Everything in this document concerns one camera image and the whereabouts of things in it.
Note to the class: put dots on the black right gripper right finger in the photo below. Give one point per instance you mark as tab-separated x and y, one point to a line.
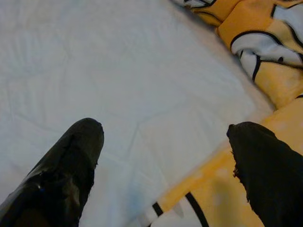
272	170

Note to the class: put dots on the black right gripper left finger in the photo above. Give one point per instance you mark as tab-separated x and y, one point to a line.
52	177

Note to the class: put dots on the yellow cartoon egg blanket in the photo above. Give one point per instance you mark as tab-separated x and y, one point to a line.
260	47

